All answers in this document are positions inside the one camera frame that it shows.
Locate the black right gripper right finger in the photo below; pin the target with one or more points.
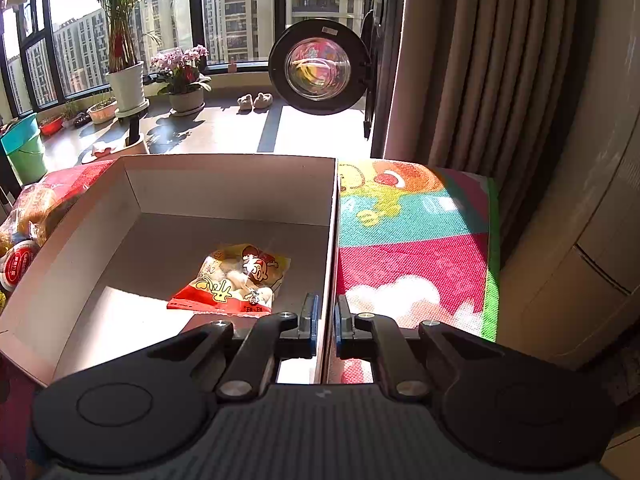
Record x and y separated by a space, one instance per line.
378 339

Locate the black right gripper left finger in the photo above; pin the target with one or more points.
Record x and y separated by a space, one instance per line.
279 336

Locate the red yellow snack bag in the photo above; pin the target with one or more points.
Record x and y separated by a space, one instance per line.
234 280

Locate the pink cardboard box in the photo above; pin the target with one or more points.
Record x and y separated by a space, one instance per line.
100 286

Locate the red white round snack pack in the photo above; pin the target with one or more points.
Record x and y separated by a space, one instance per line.
16 262

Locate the bread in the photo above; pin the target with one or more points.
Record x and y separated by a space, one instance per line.
35 215

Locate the colourful cartoon play mat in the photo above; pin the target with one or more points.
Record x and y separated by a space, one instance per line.
418 243

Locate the white air conditioner cabinet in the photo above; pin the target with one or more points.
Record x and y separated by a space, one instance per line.
571 283

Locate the pair of small shoes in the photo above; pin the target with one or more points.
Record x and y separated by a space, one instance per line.
248 103

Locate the pink flowers in pot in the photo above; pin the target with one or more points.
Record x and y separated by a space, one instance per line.
180 71

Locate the washing machine round door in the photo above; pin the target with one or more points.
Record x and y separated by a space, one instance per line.
320 67

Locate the white low planter bowl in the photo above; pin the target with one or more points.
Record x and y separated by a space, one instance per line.
103 111

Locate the beige curtain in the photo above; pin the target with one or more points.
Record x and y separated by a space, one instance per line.
490 87

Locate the red basin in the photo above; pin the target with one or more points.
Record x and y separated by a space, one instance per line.
51 125

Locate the green plastic bucket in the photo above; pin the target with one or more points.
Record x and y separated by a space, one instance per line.
24 147

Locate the tall plant white pot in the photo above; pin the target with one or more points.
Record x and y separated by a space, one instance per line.
125 72

